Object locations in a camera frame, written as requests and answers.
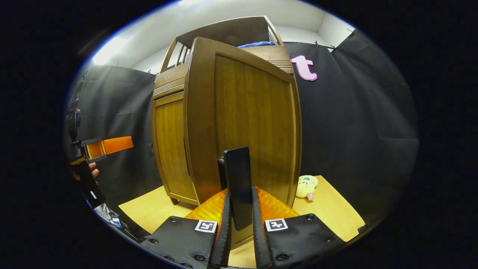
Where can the yellow plush toy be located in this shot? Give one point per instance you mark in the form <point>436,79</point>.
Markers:
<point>306,185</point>

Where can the black backdrop cloth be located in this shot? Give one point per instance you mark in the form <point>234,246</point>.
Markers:
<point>354,130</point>

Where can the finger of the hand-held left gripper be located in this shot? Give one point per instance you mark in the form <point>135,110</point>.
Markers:
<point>117,145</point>

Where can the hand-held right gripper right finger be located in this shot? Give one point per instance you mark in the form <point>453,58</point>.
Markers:
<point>260,246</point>

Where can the wooden cabinet door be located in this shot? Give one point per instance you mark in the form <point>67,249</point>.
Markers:
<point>254,112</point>
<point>170,149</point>

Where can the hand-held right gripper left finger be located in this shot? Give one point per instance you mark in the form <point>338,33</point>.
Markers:
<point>225,243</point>

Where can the blue towel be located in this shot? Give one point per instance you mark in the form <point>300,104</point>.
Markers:
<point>257,44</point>

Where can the wooden double-door shoe cabinet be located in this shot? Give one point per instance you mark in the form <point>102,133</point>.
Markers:
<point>224,33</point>

